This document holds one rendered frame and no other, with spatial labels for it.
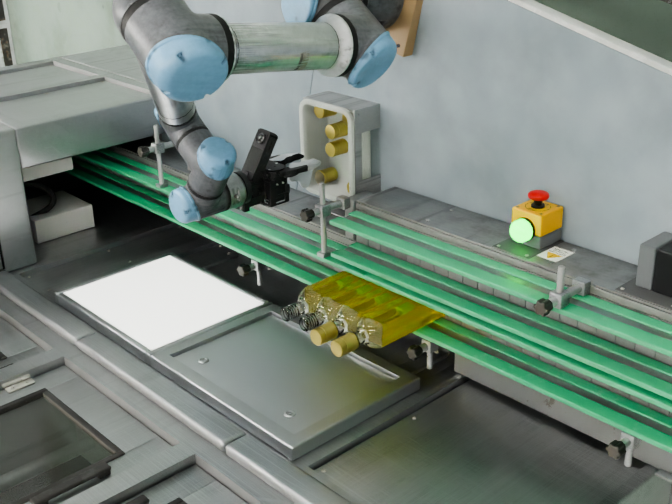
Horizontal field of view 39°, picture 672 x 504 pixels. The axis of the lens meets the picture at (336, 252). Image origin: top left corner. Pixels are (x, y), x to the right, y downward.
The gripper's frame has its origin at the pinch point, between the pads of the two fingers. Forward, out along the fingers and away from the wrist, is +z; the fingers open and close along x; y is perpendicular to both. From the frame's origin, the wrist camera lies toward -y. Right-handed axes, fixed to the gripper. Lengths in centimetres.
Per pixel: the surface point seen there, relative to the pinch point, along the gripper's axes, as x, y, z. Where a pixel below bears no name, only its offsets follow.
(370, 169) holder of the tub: 10.0, 2.7, 10.0
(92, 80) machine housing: -104, 3, 4
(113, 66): -114, 3, 18
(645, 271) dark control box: 82, 0, 4
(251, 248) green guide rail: -14.4, 25.6, -6.1
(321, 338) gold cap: 35.5, 20.3, -28.2
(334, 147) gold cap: 1.6, -1.1, 6.7
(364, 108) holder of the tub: 9.7, -11.8, 8.2
